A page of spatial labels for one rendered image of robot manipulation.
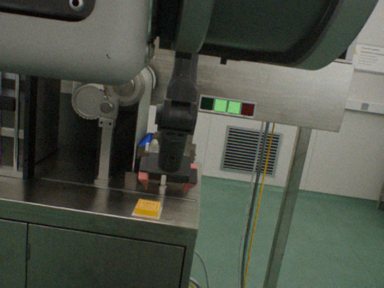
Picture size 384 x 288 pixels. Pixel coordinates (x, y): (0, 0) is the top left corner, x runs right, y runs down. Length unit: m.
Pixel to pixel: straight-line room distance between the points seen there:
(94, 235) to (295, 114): 0.98
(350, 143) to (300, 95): 2.72
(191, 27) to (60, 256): 1.13
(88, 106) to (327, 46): 1.19
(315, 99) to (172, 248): 0.91
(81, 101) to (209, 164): 2.89
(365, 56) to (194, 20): 4.08
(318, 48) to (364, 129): 4.16
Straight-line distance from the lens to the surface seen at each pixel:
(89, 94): 1.33
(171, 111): 0.73
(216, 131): 3.99
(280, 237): 2.01
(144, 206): 1.11
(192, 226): 1.08
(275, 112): 1.62
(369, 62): 4.24
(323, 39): 0.18
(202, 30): 0.17
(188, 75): 0.72
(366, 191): 4.56
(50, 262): 1.27
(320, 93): 1.66
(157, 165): 0.86
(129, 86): 1.26
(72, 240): 1.21
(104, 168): 1.32
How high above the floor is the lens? 1.39
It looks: 14 degrees down
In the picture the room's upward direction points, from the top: 8 degrees clockwise
